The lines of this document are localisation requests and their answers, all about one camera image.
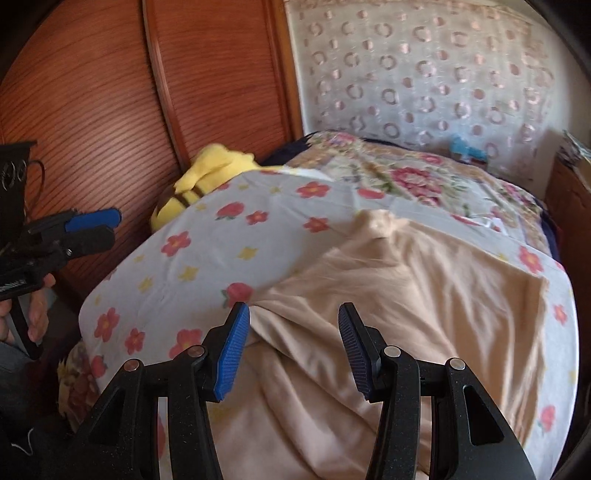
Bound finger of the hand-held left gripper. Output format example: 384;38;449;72
31;225;116;260
27;208;123;237

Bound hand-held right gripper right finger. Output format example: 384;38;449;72
338;302;539;480

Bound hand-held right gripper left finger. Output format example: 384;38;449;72
71;301;251;480

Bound beige printed t-shirt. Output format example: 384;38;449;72
203;209;551;480

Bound person's left hand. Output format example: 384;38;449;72
0;274;57;345

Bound floral bed sheet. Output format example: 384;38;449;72
78;167;579;480

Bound wooden slatted wardrobe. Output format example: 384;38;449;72
0;0;306;298

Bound yellow plush toy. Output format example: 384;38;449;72
150;143;288;232

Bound floral quilted blanket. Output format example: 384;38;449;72
58;130;563;435

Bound person's dark clothing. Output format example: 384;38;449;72
0;340;95;480

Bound blue plastic toy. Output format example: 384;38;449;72
449;134;490;163

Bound wooden cabinet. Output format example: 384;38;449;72
544;156;591;274

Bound white circle-pattern curtain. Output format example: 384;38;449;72
283;0;570;161

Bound printed paper packages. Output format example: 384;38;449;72
558;130;591;166

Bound black cable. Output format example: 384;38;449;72
28;158;48;220

